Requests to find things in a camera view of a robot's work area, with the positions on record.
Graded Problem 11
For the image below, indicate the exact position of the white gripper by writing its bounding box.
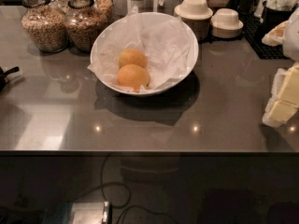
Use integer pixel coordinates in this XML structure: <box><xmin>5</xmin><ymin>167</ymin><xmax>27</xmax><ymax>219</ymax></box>
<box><xmin>262</xmin><ymin>8</ymin><xmax>299</xmax><ymax>128</ymax></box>

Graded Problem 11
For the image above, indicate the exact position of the orange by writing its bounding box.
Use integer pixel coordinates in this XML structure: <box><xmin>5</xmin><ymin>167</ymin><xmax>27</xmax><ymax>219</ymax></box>
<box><xmin>119</xmin><ymin>49</ymin><xmax>148</xmax><ymax>68</ymax></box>
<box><xmin>117</xmin><ymin>64</ymin><xmax>150</xmax><ymax>92</ymax></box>

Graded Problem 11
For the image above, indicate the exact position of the white bowl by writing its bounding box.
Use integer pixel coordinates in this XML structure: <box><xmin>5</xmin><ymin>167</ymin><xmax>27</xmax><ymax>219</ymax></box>
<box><xmin>90</xmin><ymin>11</ymin><xmax>200</xmax><ymax>97</ymax></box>

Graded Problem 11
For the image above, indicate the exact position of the black rubber mat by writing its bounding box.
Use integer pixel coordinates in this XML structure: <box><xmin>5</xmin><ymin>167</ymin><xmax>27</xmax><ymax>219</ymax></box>
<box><xmin>240</xmin><ymin>15</ymin><xmax>285</xmax><ymax>59</ymax></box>

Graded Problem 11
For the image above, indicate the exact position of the right stack of paper bowls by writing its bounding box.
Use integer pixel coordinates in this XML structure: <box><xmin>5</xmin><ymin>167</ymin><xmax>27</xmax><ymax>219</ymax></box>
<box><xmin>211</xmin><ymin>8</ymin><xmax>243</xmax><ymax>38</ymax></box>

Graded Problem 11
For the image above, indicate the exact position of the stack of paper bowls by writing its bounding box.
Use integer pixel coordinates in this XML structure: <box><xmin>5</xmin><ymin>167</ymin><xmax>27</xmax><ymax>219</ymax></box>
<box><xmin>211</xmin><ymin>8</ymin><xmax>243</xmax><ymax>38</ymax></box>
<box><xmin>174</xmin><ymin>0</ymin><xmax>213</xmax><ymax>40</ymax></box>

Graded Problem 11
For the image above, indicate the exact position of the black cup with packets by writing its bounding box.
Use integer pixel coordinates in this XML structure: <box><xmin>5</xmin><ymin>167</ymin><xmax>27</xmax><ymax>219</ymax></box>
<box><xmin>254</xmin><ymin>0</ymin><xmax>298</xmax><ymax>43</ymax></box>

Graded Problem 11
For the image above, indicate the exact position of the white paper liner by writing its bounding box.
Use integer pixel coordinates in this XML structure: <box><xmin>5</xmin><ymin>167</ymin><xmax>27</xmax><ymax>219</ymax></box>
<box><xmin>87</xmin><ymin>7</ymin><xmax>192</xmax><ymax>91</ymax></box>

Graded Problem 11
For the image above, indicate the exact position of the left stack of paper bowls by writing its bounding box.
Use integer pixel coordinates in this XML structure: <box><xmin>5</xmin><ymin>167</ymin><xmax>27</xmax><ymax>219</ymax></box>
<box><xmin>174</xmin><ymin>0</ymin><xmax>213</xmax><ymax>40</ymax></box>

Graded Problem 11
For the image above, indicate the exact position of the rear glass cereal jar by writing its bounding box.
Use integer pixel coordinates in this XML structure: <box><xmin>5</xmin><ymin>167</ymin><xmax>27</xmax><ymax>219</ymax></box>
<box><xmin>94</xmin><ymin>0</ymin><xmax>113</xmax><ymax>21</ymax></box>

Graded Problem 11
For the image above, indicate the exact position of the glass cereal jar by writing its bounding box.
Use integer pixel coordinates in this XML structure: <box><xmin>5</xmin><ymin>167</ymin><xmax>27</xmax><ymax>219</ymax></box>
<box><xmin>64</xmin><ymin>0</ymin><xmax>107</xmax><ymax>53</ymax></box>
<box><xmin>21</xmin><ymin>0</ymin><xmax>68</xmax><ymax>53</ymax></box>
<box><xmin>94</xmin><ymin>0</ymin><xmax>113</xmax><ymax>21</ymax></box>

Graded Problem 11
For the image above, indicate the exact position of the middle glass cereal jar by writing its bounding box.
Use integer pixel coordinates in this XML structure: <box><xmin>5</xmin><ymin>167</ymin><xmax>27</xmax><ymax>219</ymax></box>
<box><xmin>64</xmin><ymin>0</ymin><xmax>107</xmax><ymax>53</ymax></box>

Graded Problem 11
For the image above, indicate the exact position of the metal box under table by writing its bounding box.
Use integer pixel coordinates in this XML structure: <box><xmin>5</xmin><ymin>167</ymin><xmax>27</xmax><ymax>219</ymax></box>
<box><xmin>43</xmin><ymin>202</ymin><xmax>111</xmax><ymax>224</ymax></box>

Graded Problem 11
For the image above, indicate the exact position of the left glass cereal jar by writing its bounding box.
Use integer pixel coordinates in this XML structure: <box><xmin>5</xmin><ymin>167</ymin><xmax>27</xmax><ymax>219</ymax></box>
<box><xmin>21</xmin><ymin>0</ymin><xmax>68</xmax><ymax>53</ymax></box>

